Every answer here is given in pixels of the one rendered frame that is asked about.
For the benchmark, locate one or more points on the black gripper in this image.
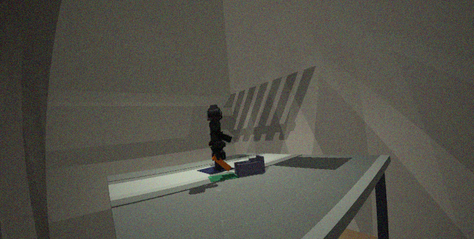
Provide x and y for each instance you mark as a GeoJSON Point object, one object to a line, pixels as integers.
{"type": "Point", "coordinates": [216, 144]}

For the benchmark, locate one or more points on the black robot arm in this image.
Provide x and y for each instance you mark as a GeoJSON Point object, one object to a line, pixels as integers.
{"type": "Point", "coordinates": [214, 115]}

